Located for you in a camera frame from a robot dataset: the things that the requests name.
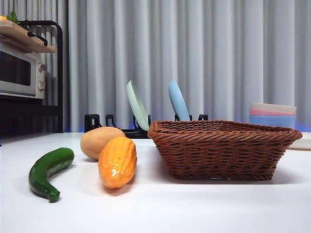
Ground green toy leaves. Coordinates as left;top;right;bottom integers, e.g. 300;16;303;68
6;10;21;25

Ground brown wicker basket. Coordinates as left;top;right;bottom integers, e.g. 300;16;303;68
147;119;303;181

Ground black metal shelf frame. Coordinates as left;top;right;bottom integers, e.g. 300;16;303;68
0;20;65;146

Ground pale green plate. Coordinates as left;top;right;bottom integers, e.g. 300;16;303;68
126;80;151;131

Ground plain wooden board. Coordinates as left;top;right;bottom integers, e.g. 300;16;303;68
0;35;34;53

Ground black dish rack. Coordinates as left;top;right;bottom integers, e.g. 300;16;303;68
84;113;209;139

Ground white toaster oven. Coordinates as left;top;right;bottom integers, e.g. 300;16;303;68
0;45;47;100

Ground pink bowl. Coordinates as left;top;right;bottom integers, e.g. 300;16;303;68
249;108;297;117

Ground white flat plate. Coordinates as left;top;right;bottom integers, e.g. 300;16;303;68
288;132;311;150

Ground orange toy corn cob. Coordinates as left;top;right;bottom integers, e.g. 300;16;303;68
98;136;137;189

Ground pale blue plate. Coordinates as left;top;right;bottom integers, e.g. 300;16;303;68
168;80;190;121

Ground white bowl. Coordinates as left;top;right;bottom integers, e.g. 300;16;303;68
249;102;297;116

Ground grey pleated curtain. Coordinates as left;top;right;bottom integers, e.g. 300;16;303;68
0;0;311;133

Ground tan toy potato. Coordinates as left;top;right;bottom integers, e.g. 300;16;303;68
80;126;126;161

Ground green toy cucumber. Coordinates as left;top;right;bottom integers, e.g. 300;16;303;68
28;147;75;203

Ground wooden tray with black handle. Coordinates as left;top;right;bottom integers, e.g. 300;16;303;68
0;19;58;53

